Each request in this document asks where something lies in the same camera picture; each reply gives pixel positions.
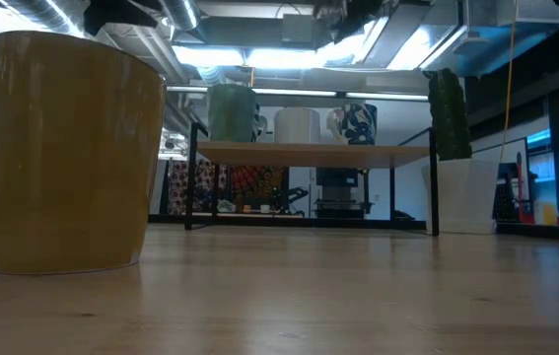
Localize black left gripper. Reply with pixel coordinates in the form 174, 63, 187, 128
83, 0, 159, 36

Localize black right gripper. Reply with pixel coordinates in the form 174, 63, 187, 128
312, 0, 399, 43

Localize white mug blue leaf print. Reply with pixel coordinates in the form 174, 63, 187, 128
325, 102, 380, 147

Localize white mug green inside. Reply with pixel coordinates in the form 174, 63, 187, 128
273, 106, 322, 146

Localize blue flower print mug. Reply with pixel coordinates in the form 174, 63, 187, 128
252, 102, 270, 144

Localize cactus in white pot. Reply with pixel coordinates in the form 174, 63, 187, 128
420, 67, 500, 236

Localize wooden shelf riser black legs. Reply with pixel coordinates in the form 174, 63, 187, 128
183, 121, 441, 238

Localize yellow mug white inside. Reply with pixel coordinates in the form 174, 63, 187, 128
0, 30, 169, 276

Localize colourful patterned cloth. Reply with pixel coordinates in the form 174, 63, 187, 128
167, 158, 291, 216

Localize black background machine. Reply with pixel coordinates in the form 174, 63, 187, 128
314, 167, 375, 220

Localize red metal stand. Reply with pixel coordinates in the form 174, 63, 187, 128
515, 151, 529, 224

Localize yellow box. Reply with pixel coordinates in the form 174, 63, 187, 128
534, 201, 559, 228

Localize silver ventilation duct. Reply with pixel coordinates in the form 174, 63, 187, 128
159, 0, 202, 33

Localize yellow cable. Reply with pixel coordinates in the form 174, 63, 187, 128
497, 0, 520, 165

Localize black metal rig frame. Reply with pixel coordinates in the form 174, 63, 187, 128
147, 212, 559, 244

